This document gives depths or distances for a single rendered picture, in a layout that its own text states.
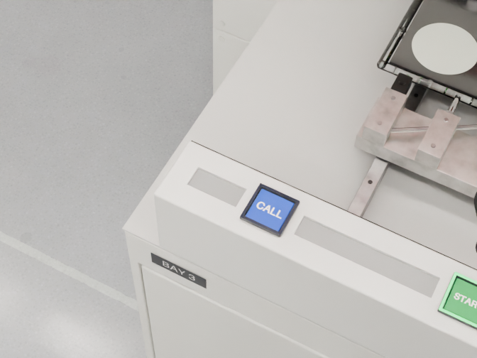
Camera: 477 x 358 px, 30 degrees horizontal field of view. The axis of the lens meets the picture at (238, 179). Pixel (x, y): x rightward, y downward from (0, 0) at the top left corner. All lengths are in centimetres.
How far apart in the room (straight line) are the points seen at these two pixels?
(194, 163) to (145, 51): 140
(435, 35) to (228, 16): 56
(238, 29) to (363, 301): 89
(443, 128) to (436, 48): 15
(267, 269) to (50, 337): 104
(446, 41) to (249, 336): 53
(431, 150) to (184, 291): 41
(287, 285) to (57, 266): 111
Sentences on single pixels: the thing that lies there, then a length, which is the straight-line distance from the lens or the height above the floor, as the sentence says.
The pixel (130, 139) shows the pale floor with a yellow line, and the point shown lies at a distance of 234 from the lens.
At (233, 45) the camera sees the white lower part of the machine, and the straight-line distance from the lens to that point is 188.
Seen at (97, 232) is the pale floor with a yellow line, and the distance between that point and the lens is 220.
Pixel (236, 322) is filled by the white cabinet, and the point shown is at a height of 70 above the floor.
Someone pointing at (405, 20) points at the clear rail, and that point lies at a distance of 140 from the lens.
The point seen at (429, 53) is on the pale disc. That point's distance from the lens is 137.
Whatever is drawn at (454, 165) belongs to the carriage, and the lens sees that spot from 128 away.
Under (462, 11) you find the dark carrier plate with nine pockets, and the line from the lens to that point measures 144.
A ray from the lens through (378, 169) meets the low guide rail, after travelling 129.
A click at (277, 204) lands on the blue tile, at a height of 96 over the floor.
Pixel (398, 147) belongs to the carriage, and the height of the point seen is 88.
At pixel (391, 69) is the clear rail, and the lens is 134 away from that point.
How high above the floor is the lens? 191
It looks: 58 degrees down
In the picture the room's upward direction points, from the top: 2 degrees clockwise
